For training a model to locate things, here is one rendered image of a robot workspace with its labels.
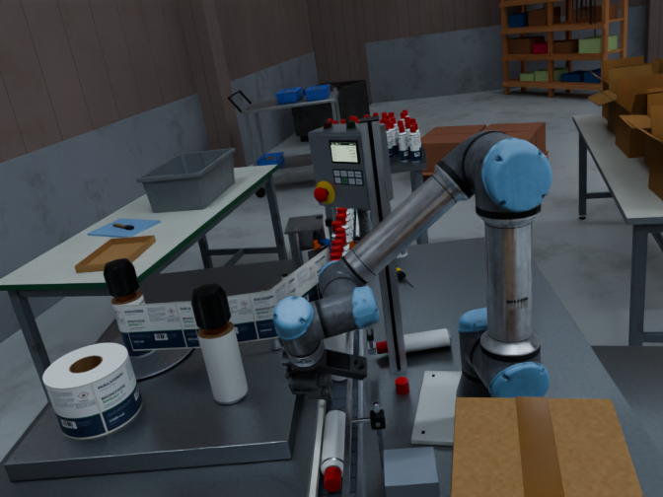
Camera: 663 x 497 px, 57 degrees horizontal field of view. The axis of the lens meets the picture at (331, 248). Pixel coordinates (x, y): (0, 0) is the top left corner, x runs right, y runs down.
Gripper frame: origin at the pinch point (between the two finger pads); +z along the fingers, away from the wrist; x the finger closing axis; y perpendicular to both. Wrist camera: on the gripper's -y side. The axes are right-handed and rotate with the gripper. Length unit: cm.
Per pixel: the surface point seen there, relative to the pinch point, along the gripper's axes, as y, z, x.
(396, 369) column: -14.4, 19.1, -14.8
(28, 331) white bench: 160, 99, -94
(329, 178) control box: -4, -23, -46
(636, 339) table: -120, 131, -77
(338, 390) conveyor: -0.3, 9.8, -5.5
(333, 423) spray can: -0.9, -4.1, 8.7
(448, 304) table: -32, 38, -46
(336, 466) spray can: -2.0, -8.7, 19.5
